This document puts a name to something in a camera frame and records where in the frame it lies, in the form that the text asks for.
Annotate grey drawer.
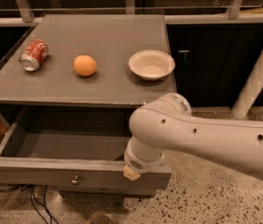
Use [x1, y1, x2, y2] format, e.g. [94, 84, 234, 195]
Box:
[0, 106, 172, 190]
[52, 186, 157, 196]

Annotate brown shoe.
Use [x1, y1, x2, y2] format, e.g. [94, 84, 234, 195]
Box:
[90, 215, 114, 224]

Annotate orange fruit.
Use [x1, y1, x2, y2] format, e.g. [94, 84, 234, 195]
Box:
[74, 55, 97, 77]

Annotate blue cables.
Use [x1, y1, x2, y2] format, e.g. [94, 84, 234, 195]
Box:
[0, 177, 61, 224]

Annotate white bowl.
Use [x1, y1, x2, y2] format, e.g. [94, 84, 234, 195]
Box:
[128, 50, 175, 81]

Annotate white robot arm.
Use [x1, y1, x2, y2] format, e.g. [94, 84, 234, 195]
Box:
[123, 50, 263, 180]

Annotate grey bottom drawer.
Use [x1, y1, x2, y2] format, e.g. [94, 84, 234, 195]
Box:
[52, 186, 157, 196]

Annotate grey drawer cabinet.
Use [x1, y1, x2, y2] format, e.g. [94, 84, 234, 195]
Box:
[0, 13, 179, 198]

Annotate red soda can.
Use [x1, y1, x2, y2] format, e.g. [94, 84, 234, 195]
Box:
[20, 39, 48, 72]

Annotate dark counter cabinet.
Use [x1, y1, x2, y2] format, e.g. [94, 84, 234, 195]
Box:
[167, 23, 263, 107]

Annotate grey top drawer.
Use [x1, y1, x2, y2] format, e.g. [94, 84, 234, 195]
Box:
[0, 106, 172, 190]

